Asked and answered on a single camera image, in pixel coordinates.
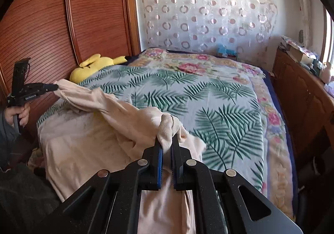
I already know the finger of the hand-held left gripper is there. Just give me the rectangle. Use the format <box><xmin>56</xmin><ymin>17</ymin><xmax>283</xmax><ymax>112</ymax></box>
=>
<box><xmin>39</xmin><ymin>83</ymin><xmax>59</xmax><ymax>94</ymax></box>

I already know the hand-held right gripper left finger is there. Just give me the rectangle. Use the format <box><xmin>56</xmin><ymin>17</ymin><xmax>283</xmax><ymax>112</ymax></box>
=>
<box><xmin>31</xmin><ymin>136</ymin><xmax>163</xmax><ymax>234</ymax></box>

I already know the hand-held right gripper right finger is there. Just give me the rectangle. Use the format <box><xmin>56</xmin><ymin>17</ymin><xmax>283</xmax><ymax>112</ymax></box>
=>
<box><xmin>171</xmin><ymin>135</ymin><xmax>303</xmax><ymax>234</ymax></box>

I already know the beige printed t-shirt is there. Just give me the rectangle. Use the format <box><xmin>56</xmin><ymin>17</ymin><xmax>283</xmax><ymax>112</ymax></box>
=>
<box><xmin>38</xmin><ymin>79</ymin><xmax>206</xmax><ymax>234</ymax></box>

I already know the person's left forearm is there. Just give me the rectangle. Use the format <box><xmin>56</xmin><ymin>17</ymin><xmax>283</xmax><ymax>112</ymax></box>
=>
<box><xmin>0</xmin><ymin>113</ymin><xmax>19</xmax><ymax>146</ymax></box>

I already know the person's left hand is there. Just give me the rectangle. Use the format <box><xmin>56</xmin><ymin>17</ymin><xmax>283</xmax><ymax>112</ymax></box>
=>
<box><xmin>5</xmin><ymin>105</ymin><xmax>30</xmax><ymax>127</ymax></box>

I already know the yellow plush toy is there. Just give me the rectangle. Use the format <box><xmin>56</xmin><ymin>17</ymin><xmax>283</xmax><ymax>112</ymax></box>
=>
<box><xmin>70</xmin><ymin>54</ymin><xmax>128</xmax><ymax>84</ymax></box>

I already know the brown slatted wooden wardrobe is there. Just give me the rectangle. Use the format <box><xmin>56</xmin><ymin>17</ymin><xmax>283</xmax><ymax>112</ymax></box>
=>
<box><xmin>0</xmin><ymin>0</ymin><xmax>141</xmax><ymax>130</ymax></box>

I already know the floral leaf print blanket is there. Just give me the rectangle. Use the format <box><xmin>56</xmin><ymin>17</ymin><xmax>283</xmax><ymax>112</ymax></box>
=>
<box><xmin>37</xmin><ymin>48</ymin><xmax>299</xmax><ymax>221</ymax></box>

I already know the person's dark grey clothing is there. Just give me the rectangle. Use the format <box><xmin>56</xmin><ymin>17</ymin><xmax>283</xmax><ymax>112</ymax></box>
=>
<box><xmin>0</xmin><ymin>164</ymin><xmax>62</xmax><ymax>234</ymax></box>

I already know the blue toy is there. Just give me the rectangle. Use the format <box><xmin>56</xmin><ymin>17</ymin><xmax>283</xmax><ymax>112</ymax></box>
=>
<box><xmin>216</xmin><ymin>44</ymin><xmax>238</xmax><ymax>58</ymax></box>

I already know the brown wooden side cabinet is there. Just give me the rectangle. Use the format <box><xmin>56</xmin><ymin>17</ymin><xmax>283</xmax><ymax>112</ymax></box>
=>
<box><xmin>273</xmin><ymin>49</ymin><xmax>334</xmax><ymax>172</ymax></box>

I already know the sheer circle pattern curtain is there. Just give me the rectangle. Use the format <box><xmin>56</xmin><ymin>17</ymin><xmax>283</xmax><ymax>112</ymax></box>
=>
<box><xmin>134</xmin><ymin>0</ymin><xmax>278</xmax><ymax>54</ymax></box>

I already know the cardboard box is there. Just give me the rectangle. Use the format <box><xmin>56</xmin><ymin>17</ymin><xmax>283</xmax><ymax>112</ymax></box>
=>
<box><xmin>287</xmin><ymin>46</ymin><xmax>314</xmax><ymax>65</ymax></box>

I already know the pink jug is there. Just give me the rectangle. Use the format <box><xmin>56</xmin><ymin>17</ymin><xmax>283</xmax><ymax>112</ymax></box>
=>
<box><xmin>320</xmin><ymin>62</ymin><xmax>332</xmax><ymax>84</ymax></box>

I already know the window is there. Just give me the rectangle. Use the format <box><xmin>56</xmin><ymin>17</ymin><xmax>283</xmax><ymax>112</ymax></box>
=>
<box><xmin>322</xmin><ymin>7</ymin><xmax>334</xmax><ymax>68</ymax></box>

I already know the floral window curtain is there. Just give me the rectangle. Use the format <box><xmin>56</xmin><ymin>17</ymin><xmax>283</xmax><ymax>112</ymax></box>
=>
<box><xmin>290</xmin><ymin>0</ymin><xmax>314</xmax><ymax>52</ymax></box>

